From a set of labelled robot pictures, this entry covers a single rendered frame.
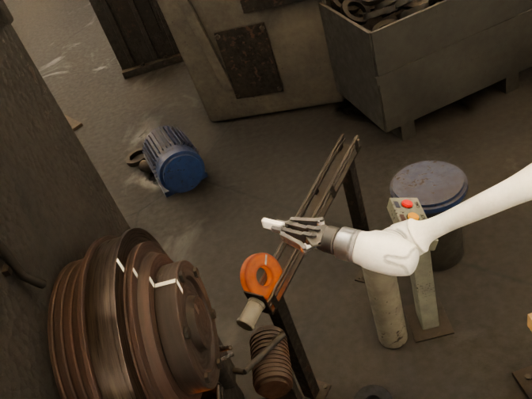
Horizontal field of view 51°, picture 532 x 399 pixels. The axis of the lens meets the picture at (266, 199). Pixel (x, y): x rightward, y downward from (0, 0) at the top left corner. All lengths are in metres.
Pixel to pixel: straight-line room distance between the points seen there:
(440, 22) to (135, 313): 2.54
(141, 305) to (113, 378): 0.14
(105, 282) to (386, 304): 1.34
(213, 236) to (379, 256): 1.85
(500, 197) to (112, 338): 0.90
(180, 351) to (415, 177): 1.61
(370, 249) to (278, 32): 2.44
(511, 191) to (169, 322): 0.80
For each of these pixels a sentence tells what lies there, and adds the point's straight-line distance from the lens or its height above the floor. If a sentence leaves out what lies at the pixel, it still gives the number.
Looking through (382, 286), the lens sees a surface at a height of 0.40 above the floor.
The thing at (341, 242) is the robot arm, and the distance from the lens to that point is 1.48.
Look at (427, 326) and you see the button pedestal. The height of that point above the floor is 0.03.
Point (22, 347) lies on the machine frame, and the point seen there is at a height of 1.35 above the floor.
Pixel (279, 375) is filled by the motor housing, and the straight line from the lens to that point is 1.84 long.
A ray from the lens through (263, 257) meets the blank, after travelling 1.84.
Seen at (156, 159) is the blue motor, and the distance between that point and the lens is 3.48.
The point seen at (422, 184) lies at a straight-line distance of 2.46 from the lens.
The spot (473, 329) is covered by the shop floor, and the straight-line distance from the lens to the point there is 2.48.
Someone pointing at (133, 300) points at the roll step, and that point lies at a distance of 1.10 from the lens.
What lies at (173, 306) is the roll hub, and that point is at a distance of 1.12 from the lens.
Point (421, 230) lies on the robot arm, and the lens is 1.57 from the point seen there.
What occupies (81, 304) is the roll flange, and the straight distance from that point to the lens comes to 1.09.
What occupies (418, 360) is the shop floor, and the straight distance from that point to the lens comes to 2.41.
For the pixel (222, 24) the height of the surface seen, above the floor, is 0.73.
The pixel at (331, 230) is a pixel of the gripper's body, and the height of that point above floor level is 0.99.
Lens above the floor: 2.02
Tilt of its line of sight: 38 degrees down
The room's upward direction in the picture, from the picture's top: 20 degrees counter-clockwise
